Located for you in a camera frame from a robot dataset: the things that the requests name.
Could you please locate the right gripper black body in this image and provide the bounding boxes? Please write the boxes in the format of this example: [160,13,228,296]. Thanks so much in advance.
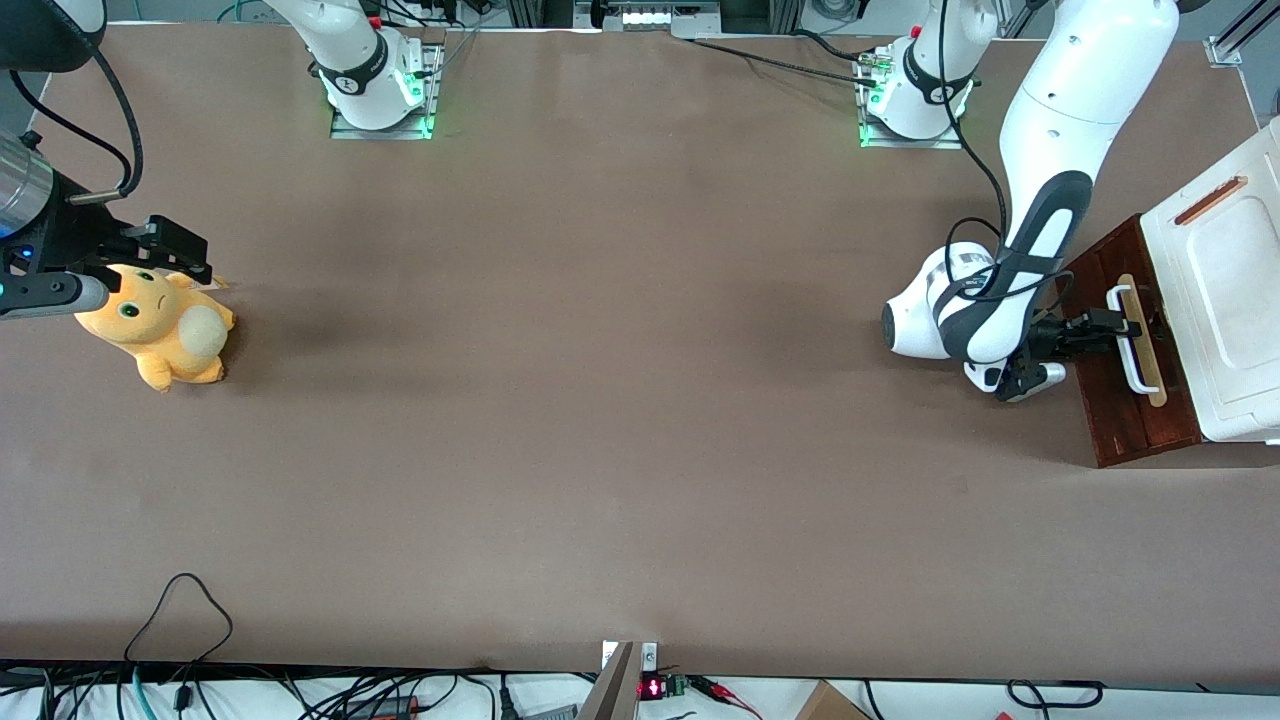
[0,170,133,277]

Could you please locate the white and wood drawer handle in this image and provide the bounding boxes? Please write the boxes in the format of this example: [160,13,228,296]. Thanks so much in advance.
[1106,273,1169,409]

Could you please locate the dark wood drawer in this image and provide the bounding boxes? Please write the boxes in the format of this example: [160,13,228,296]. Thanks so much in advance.
[1058,213,1203,469]

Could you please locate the yellow plush toy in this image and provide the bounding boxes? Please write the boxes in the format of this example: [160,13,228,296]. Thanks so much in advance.
[73,262,237,393]

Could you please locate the white-topped dark wood cabinet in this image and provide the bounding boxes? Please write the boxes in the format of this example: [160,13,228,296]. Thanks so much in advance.
[1058,118,1280,469]

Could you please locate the brown strip on cabinet top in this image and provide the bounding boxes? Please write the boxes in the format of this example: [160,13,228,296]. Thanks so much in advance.
[1174,176,1249,227]

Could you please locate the brown cardboard box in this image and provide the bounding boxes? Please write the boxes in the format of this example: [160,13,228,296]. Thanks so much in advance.
[794,679,872,720]

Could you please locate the red clip leads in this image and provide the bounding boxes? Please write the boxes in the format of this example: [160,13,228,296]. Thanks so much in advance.
[690,677,764,720]

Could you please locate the white lit power strip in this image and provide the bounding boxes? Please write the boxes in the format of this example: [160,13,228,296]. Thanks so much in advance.
[598,3,722,31]

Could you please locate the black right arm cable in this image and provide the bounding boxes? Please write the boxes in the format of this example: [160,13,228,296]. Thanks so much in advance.
[8,45,147,207]

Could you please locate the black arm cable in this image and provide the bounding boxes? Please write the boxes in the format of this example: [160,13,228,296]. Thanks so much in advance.
[8,45,147,207]
[935,0,1077,307]

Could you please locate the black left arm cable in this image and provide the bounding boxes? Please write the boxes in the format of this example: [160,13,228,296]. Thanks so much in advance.
[935,0,1077,307]

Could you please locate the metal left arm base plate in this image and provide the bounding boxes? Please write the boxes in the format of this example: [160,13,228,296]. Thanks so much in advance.
[857,50,964,151]

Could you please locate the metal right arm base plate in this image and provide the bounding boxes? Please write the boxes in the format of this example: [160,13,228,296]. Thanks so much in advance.
[329,42,444,141]

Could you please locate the black flat cable loop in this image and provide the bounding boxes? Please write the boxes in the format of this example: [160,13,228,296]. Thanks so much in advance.
[1004,679,1105,710]

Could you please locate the aluminium profile bracket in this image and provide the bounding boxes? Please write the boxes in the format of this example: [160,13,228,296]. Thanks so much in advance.
[1204,0,1280,69]

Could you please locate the black looped cable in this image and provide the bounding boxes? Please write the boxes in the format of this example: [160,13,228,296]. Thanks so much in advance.
[124,572,234,667]

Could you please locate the black cable across table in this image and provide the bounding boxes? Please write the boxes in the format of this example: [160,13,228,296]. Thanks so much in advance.
[688,32,883,89]

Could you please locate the white metal bracket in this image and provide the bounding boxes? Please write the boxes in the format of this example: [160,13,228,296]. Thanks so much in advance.
[600,640,661,674]

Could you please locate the grey metal post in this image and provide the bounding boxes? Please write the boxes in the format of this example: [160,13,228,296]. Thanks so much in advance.
[574,642,642,720]

